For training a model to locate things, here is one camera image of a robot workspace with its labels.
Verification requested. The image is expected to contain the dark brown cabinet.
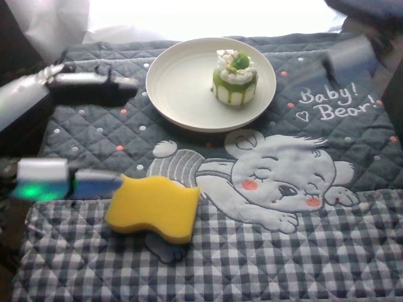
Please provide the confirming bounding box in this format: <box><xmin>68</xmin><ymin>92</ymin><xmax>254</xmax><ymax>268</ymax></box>
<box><xmin>341</xmin><ymin>15</ymin><xmax>403</xmax><ymax>126</ymax></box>

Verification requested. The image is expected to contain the yellow and green sponge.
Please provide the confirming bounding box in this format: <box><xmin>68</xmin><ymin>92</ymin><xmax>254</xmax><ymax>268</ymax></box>
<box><xmin>104</xmin><ymin>174</ymin><xmax>202</xmax><ymax>245</ymax></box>

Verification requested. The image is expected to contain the white backdrop cloth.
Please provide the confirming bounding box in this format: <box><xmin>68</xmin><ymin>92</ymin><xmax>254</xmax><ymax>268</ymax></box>
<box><xmin>6</xmin><ymin>0</ymin><xmax>177</xmax><ymax>64</ymax></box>

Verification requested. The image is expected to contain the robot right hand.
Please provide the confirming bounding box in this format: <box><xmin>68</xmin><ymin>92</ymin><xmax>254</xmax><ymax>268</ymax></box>
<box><xmin>0</xmin><ymin>61</ymin><xmax>139</xmax><ymax>202</ymax></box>

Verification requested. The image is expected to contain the white round plate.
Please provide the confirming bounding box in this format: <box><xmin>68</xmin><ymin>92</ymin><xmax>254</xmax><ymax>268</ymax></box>
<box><xmin>145</xmin><ymin>36</ymin><xmax>278</xmax><ymax>133</ymax></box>

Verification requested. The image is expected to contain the green and white toy cake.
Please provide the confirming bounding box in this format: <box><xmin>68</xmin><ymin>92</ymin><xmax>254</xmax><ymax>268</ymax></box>
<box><xmin>211</xmin><ymin>48</ymin><xmax>259</xmax><ymax>108</ymax></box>

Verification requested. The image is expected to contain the grey quilt with bear print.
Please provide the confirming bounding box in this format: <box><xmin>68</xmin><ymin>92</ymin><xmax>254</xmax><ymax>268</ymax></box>
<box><xmin>11</xmin><ymin>31</ymin><xmax>403</xmax><ymax>302</ymax></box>

